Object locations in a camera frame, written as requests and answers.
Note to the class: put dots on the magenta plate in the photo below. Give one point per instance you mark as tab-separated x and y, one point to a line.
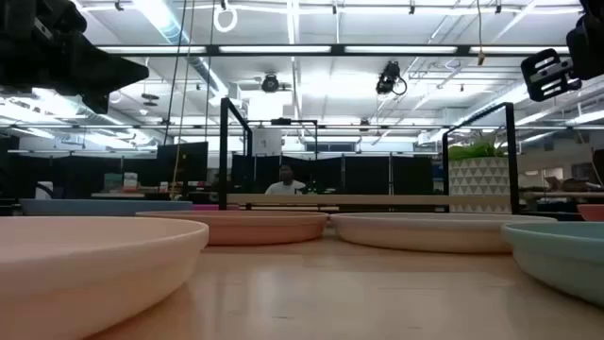
210	207

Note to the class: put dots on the black room divider panels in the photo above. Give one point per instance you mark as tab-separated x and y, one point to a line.
368	175

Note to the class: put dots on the round black ceiling fixture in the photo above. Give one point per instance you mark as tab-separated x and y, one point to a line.
270	83

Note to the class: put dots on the succulent in white patterned pot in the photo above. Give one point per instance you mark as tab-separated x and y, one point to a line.
476	177

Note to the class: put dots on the cream plate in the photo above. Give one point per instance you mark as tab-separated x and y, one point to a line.
424	236

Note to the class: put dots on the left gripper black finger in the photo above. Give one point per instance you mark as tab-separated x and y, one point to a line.
104	73

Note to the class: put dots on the black computer monitor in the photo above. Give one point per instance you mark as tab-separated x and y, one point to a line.
181	163

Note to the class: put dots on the light teal plate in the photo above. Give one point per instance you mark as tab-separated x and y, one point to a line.
566	264

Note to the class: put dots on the salmon pink plate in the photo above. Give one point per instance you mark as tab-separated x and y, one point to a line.
255	231

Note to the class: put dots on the black overhead camera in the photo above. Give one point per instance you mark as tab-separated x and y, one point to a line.
388	78

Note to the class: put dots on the white square board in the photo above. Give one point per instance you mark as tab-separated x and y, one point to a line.
267	141

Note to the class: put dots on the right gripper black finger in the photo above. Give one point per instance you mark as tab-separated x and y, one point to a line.
538	71

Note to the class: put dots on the pale peach plate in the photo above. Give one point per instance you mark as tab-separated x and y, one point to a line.
71	274

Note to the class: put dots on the person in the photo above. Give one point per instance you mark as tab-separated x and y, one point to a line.
285	188

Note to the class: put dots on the dark teal blue plate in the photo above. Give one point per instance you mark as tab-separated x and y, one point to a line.
94	208

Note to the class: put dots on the black aluminium rig frame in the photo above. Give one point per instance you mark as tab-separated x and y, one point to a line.
337	49

